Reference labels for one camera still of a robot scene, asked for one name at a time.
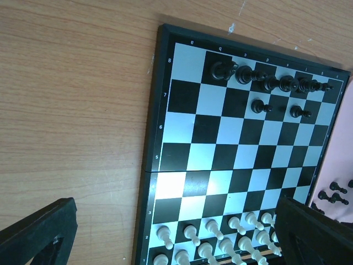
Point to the black queen chess piece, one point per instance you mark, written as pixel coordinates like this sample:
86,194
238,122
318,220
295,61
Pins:
270,83

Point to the black white chessboard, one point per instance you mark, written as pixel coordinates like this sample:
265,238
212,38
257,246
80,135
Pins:
207,154

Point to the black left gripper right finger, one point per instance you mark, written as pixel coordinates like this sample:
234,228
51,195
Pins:
306,236

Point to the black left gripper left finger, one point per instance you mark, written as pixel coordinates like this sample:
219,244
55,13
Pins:
44,237

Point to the white back rank pieces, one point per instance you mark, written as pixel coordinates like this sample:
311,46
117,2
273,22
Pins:
208,252

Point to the black pawn on board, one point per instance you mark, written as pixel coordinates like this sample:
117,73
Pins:
258,106
296,111

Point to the pink plastic tray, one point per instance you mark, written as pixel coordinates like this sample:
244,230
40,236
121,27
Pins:
337,163

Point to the black bishop chess piece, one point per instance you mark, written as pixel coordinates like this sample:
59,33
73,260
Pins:
245,74
306,86

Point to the black king chess piece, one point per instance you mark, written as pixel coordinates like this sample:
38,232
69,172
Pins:
288,83

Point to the black knight chess piece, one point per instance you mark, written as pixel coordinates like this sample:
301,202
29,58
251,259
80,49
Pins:
223,70

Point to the white pawn row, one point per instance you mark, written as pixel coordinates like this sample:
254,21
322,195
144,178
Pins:
219,227

